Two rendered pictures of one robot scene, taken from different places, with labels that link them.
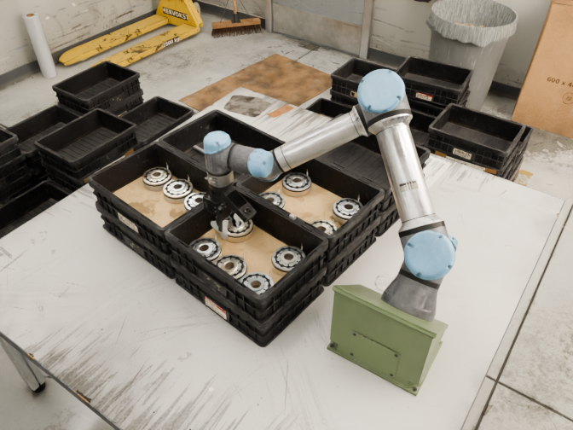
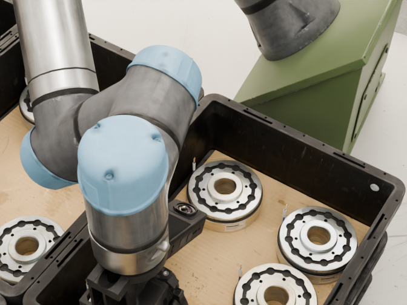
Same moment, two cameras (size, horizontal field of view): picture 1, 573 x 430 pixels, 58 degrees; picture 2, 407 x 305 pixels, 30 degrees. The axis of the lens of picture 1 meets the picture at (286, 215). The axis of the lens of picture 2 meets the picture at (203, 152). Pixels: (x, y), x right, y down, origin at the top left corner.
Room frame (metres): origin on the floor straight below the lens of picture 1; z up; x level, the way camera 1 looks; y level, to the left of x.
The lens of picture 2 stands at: (1.21, 0.61, 1.68)
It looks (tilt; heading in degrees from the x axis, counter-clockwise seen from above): 50 degrees down; 261
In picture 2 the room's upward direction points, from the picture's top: 1 degrees clockwise
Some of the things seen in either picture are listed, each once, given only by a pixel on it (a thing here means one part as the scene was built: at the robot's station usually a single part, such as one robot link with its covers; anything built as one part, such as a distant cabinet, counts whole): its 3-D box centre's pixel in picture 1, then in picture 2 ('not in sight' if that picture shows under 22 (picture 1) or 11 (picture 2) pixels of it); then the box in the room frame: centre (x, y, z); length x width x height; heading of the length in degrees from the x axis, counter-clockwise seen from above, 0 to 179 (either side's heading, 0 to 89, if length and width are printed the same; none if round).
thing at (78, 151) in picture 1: (96, 170); not in sight; (2.17, 0.98, 0.37); 0.40 x 0.30 x 0.45; 145
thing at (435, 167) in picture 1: (405, 161); not in sight; (1.78, -0.50, 0.70); 0.33 x 0.23 x 0.01; 55
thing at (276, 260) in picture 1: (288, 258); (225, 189); (1.08, -0.01, 0.86); 0.10 x 0.10 x 0.01
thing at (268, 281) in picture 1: (256, 286); (318, 238); (0.97, 0.09, 0.86); 0.10 x 0.10 x 0.01
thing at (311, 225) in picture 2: (256, 284); (318, 236); (0.97, 0.09, 0.86); 0.05 x 0.05 x 0.01
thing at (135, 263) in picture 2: (219, 176); (132, 235); (1.21, 0.19, 1.07); 0.08 x 0.08 x 0.05
